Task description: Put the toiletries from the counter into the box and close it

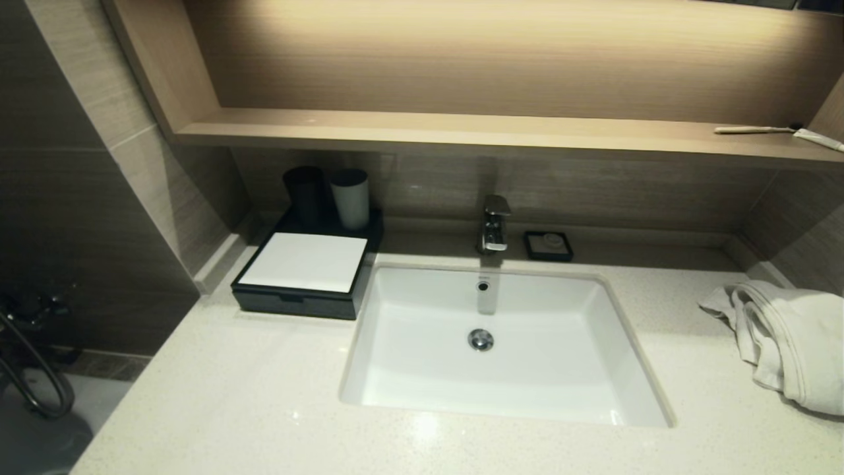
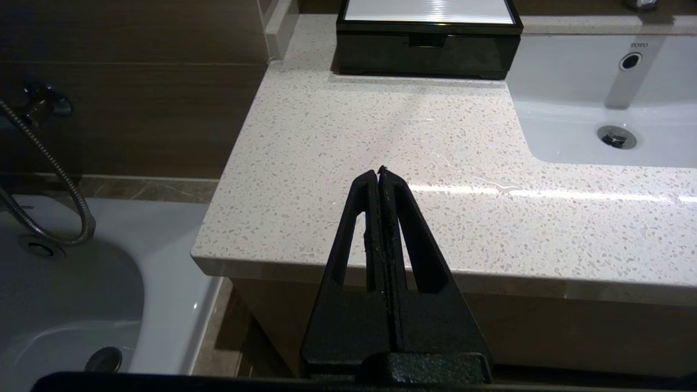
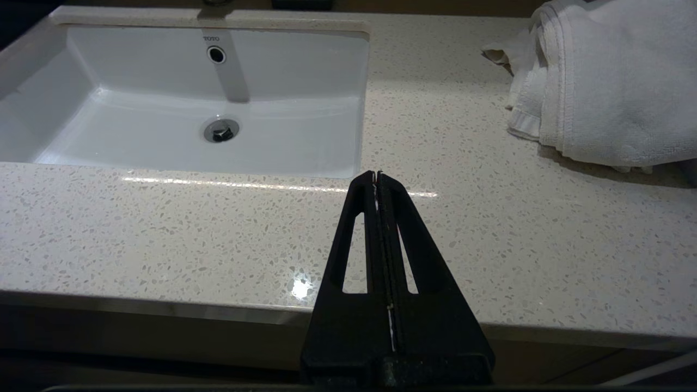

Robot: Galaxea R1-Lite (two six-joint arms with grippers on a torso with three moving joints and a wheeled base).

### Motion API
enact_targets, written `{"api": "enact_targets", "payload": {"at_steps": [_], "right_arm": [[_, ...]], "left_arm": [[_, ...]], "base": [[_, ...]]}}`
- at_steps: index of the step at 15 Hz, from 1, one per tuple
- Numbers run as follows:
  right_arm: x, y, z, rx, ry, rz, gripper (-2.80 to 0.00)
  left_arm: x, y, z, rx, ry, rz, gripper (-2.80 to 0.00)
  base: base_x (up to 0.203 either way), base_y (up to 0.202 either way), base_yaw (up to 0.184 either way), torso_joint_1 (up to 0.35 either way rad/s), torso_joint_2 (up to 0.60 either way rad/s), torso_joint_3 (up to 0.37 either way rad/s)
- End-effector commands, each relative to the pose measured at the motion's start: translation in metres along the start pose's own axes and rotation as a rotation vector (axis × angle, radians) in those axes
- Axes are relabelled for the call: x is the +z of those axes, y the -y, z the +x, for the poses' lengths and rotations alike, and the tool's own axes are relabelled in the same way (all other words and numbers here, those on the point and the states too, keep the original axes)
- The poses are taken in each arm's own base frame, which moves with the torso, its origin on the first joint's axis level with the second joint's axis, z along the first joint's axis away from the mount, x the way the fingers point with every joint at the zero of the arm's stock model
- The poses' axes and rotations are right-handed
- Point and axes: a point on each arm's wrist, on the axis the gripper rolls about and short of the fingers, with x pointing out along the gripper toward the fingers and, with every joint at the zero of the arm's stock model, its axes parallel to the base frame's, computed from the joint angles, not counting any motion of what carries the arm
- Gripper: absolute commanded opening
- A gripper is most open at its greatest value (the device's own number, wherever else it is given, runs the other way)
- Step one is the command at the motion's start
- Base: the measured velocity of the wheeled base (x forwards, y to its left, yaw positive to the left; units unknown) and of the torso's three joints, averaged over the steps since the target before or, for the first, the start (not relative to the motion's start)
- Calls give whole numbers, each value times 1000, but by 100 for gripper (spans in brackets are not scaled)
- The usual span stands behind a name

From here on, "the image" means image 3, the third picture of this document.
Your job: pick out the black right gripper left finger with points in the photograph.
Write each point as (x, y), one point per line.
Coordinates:
(337, 321)

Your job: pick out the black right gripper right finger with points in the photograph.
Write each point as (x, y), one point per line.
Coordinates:
(435, 321)

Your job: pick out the brown vanity cabinet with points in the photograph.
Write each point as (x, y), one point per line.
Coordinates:
(136, 348)

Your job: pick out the chrome sink drain stopper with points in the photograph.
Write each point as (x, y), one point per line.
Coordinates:
(221, 130)

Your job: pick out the white sink basin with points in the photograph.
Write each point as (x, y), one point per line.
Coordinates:
(163, 109)

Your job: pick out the white towel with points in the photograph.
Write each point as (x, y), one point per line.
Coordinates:
(610, 81)

